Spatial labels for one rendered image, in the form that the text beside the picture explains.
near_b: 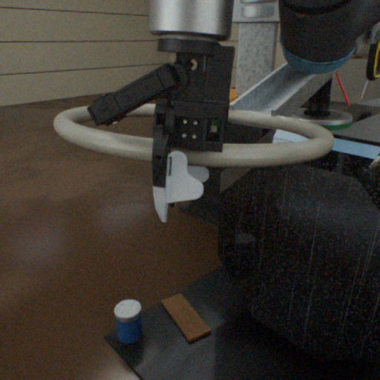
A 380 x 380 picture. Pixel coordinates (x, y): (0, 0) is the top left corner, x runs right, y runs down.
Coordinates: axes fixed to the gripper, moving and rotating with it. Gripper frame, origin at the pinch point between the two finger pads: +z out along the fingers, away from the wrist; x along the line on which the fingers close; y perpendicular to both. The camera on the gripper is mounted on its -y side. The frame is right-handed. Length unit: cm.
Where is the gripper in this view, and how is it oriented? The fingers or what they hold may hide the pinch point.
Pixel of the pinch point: (163, 204)
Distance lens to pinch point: 46.6
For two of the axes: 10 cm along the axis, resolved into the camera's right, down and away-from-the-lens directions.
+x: 1.5, -3.4, 9.3
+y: 9.9, 1.2, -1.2
